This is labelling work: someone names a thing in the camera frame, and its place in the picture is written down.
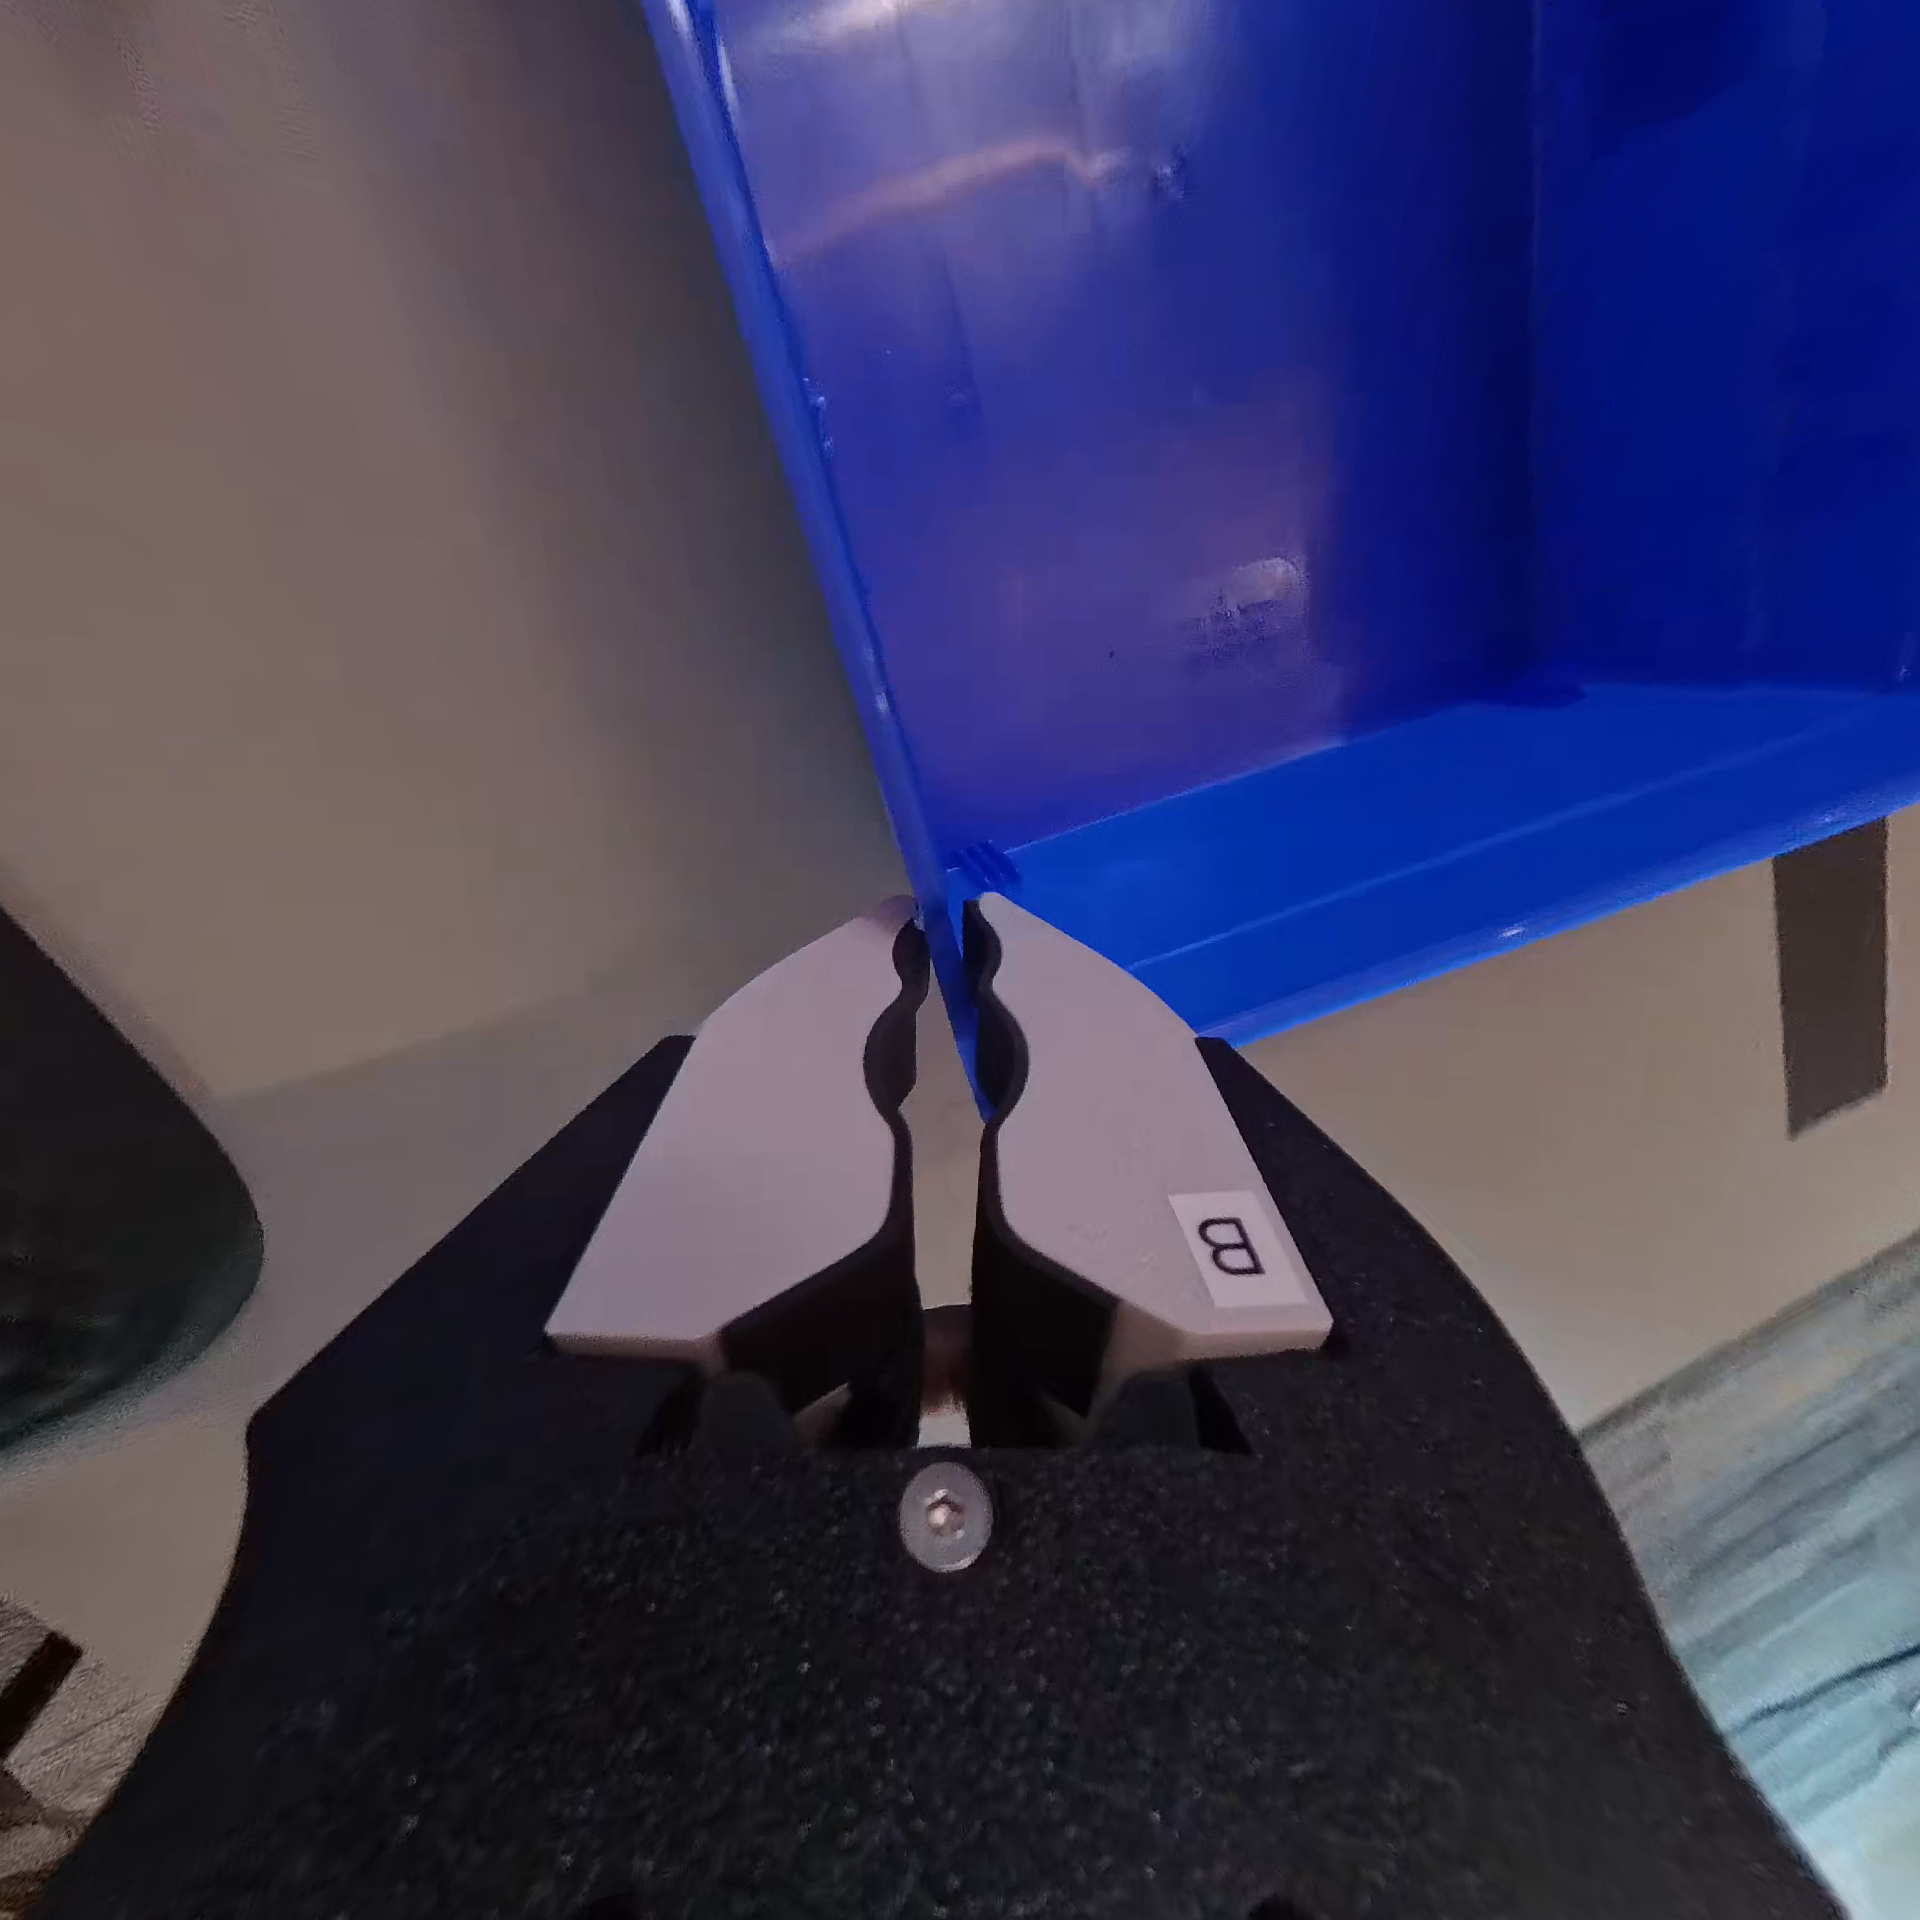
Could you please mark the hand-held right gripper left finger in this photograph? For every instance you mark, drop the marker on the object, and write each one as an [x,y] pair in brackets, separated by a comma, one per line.
[737,1172]

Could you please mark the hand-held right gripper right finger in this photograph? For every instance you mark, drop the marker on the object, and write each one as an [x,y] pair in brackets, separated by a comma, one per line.
[1141,1156]

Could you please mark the blue plastic bin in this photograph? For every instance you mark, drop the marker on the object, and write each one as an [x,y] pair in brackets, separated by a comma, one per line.
[1260,392]

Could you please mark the black textured armrest pad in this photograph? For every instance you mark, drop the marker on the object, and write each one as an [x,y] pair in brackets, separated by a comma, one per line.
[105,1231]

